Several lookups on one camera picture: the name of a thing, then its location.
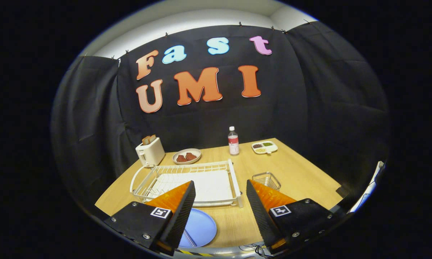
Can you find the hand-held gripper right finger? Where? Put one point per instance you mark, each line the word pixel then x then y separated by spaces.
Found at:
pixel 261 216

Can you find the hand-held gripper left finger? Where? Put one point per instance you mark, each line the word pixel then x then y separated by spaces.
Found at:
pixel 182 216

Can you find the light blue plate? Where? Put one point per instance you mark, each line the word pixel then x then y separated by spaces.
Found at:
pixel 201 226

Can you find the beige plate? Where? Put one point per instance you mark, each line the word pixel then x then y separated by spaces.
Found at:
pixel 178 151

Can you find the white divided dish with beans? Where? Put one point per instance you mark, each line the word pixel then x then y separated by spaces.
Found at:
pixel 264 147

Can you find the yellow black striped tape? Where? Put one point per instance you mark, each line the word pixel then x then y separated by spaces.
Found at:
pixel 194 253

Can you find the red meat piece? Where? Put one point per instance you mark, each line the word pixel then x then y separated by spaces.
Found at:
pixel 181 158
pixel 191 156

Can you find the white toaster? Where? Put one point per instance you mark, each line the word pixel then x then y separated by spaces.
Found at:
pixel 153 153

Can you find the clear bottle with red label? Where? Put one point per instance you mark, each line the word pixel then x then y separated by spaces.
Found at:
pixel 233 144

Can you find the toast slice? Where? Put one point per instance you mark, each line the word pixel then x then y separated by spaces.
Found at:
pixel 152 138
pixel 146 140

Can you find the white board edge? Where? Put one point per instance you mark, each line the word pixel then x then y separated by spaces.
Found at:
pixel 368 189

